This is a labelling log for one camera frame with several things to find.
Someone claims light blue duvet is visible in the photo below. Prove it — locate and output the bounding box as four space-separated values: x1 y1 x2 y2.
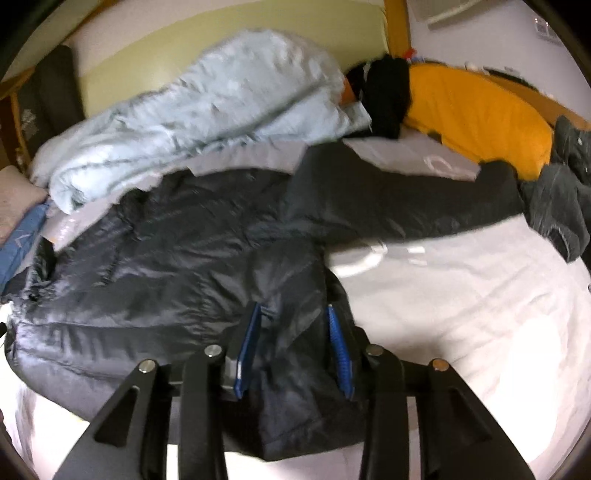
28 28 374 215

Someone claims beige pillow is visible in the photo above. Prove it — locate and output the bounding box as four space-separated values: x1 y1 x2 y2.
0 166 47 247

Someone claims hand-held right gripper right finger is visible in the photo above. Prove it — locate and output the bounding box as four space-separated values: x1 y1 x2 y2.
327 305 539 480

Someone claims dark grey cloth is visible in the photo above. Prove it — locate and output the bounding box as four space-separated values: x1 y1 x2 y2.
522 164 589 264
551 115 591 167

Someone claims wooden bed frame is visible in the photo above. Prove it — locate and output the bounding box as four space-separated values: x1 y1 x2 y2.
383 0 583 132

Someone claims white air conditioner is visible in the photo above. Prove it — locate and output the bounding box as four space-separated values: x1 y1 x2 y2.
413 0 481 31

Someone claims blue pillow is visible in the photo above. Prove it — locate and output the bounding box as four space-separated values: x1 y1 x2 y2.
0 200 51 296

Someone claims light green headboard panel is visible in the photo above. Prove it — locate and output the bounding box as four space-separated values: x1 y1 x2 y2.
69 0 391 123

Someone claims black puffer jacket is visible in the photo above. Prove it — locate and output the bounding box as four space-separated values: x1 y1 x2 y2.
2 141 525 464

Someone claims black garment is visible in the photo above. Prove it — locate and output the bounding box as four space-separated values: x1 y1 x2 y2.
345 54 413 139

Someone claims wooden bedside shelf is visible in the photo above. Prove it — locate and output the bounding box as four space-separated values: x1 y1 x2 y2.
0 69 38 171

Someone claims black cushion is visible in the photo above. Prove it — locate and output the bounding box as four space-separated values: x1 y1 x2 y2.
16 46 86 153

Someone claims orange bolster pillow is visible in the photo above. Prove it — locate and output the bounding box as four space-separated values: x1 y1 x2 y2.
339 60 555 181

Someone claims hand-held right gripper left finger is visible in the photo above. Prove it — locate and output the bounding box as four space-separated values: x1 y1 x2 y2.
53 302 263 480

